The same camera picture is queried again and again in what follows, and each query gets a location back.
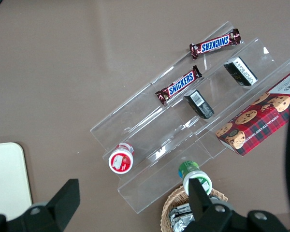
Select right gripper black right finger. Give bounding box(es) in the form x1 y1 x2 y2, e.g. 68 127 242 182
183 178 233 232

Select green lidded cup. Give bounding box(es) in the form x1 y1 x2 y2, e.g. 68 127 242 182
178 160 213 196

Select oval light wicker basket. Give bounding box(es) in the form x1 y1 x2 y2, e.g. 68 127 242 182
161 185 229 232

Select red lidded cup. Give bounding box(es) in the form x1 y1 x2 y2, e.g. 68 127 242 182
108 142 135 174

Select silver foil wrapped packs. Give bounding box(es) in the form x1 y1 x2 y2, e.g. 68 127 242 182
168 202 197 232

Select beige plastic tray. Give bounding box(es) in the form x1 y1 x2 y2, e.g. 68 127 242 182
0 142 33 221

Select clear acrylic stepped stand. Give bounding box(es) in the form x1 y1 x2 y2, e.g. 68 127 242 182
89 21 290 215

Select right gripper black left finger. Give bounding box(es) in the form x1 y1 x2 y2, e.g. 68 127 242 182
6 178 81 232

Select brown Snickers bar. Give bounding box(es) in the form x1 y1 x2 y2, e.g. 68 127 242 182
155 65 203 106
189 28 241 60

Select red tartan cookie box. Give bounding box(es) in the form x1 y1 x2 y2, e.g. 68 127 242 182
215 68 290 157

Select small black box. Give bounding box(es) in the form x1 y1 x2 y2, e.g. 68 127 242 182
183 89 215 120
223 56 259 87

